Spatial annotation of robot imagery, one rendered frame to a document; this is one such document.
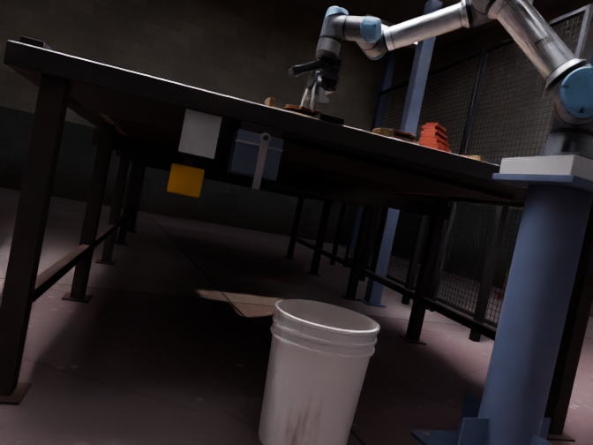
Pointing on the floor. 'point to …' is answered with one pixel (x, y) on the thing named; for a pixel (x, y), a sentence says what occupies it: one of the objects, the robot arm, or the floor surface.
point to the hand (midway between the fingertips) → (305, 111)
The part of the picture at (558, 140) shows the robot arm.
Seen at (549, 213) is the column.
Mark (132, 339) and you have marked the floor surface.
